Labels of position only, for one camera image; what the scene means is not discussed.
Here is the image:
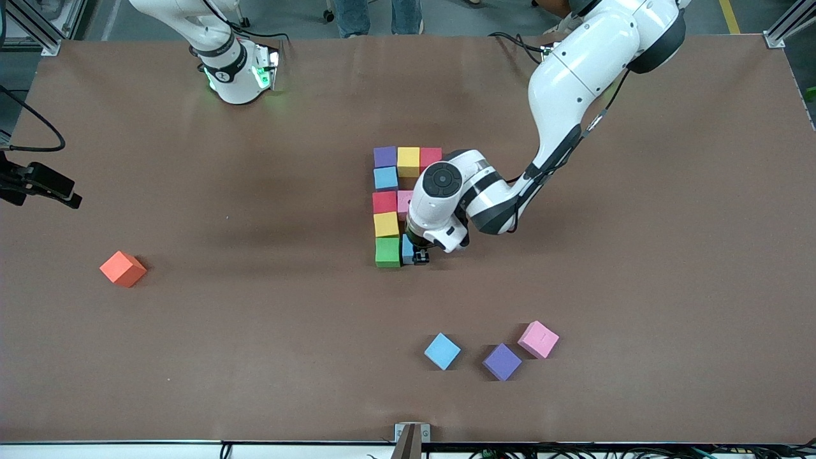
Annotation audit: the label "black base cable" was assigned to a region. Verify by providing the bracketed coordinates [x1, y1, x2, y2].
[490, 32, 549, 64]
[210, 0, 291, 47]

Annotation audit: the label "brown table cover mat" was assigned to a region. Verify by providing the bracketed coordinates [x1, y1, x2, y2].
[0, 33, 816, 445]

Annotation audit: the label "metal camera post bracket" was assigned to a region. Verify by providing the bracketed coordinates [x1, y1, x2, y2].
[392, 423, 431, 459]

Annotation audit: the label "black right base cable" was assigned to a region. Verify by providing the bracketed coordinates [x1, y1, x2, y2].
[210, 0, 291, 47]

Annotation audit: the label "aluminium frame post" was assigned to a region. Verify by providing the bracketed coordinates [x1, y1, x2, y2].
[0, 0, 63, 57]
[765, 0, 816, 49]

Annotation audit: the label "person's blue jeans legs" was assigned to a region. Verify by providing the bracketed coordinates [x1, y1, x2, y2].
[331, 0, 424, 38]

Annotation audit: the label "black left base cable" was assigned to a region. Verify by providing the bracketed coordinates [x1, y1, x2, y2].
[490, 32, 549, 64]

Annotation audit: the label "orange foam block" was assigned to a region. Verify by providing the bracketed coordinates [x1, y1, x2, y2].
[99, 251, 148, 288]

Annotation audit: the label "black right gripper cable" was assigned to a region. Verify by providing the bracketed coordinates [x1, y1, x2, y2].
[0, 85, 67, 153]

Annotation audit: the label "green foam block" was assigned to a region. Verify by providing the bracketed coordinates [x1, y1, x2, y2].
[374, 237, 402, 269]

